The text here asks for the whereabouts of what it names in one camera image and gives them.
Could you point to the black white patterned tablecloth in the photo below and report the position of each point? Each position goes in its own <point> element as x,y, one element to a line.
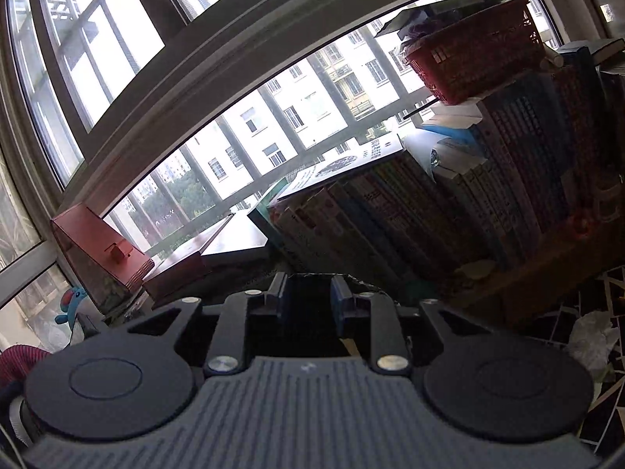
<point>602,428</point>

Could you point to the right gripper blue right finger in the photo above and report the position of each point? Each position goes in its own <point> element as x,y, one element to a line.
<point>341,298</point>

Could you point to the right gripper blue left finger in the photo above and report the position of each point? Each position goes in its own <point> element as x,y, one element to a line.
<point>276,293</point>

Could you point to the books on red basket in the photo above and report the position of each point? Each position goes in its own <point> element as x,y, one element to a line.
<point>421,21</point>

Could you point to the red plastic basket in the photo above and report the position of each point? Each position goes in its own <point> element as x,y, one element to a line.
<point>477,53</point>

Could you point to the blue plush toy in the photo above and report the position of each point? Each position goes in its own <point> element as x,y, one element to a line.
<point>70,302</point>

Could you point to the row of upright books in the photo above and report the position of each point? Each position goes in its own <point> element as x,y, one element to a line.
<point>481,182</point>

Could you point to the red metal house box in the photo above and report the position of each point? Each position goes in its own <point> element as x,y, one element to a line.
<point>108,265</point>

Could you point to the wooden desk shelf with drawers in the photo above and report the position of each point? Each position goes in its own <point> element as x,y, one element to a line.
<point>569,252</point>

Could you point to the white tissue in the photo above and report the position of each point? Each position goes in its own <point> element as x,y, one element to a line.
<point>591,342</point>

